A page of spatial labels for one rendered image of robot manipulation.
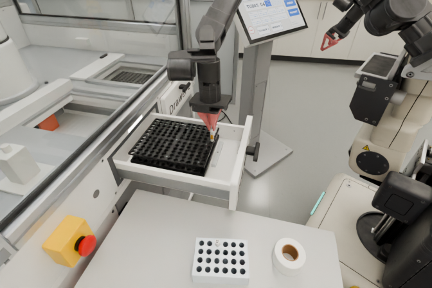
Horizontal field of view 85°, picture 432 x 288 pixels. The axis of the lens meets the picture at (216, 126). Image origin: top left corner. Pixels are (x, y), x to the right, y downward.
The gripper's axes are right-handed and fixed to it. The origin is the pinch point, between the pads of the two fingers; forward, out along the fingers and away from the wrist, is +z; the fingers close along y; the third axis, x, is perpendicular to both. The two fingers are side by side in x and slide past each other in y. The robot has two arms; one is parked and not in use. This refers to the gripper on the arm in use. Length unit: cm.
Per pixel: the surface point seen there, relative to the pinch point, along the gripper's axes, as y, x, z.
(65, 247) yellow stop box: -17.7, -37.8, 5.7
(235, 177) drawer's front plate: 10.0, -14.1, 3.6
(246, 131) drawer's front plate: 9.3, 4.0, 2.6
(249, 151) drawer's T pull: 11.2, -2.3, 4.7
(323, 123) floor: 59, 160, 90
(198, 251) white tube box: 3.8, -25.9, 17.6
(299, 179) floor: 38, 82, 93
